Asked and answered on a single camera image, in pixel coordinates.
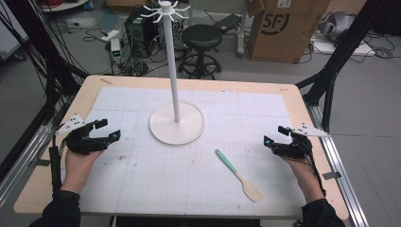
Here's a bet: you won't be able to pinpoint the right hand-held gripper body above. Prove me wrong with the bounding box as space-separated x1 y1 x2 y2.
270 122 332 160

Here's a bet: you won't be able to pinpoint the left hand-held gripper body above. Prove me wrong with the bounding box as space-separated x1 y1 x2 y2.
55 113 112 156

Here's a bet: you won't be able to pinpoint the person's right hand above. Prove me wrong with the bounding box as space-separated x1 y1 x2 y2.
282 156 318 187

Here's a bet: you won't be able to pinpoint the person's left hand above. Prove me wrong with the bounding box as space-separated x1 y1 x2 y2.
63 149 105 181

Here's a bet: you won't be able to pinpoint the white hook stand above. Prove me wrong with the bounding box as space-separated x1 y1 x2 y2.
139 0 207 147

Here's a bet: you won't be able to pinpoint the small device with green display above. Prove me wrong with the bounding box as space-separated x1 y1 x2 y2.
110 38 123 64

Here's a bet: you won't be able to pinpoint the white grid mat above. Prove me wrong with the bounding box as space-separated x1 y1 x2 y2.
61 86 307 218

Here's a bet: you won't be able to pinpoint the white power strip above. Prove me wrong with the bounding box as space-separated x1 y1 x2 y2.
99 29 121 43

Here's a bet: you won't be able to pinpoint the large cardboard box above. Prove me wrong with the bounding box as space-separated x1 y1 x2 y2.
247 0 333 64

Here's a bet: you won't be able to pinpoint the black computer tower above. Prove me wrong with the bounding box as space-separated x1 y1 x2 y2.
124 5 163 60

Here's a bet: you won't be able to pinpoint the white pole stand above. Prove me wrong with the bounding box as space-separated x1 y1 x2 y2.
235 0 251 59

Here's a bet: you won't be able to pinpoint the grey rounded device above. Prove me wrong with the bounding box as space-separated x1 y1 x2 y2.
317 10 357 44

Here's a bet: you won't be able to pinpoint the black flat laptop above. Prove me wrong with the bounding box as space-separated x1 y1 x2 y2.
213 13 243 35

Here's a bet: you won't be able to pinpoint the black round stool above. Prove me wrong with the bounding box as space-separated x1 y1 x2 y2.
177 24 223 80

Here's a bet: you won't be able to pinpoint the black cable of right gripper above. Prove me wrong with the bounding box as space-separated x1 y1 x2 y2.
307 150 327 198

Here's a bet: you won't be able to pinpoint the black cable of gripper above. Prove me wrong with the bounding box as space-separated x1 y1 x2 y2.
48 138 63 194
307 150 327 198

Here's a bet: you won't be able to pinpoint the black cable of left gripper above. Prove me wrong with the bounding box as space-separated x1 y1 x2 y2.
48 138 63 194

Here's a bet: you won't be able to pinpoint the teal-handled cream spatula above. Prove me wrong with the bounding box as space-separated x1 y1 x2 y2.
214 148 265 203

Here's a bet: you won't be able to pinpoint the aluminium rail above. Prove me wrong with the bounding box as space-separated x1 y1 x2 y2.
304 102 371 227
0 103 69 209

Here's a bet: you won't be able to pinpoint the black metal frame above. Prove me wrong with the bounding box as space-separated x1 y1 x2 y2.
295 0 401 133
0 0 90 183

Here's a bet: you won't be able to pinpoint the black floor cables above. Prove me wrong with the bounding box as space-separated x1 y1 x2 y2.
358 32 396 61

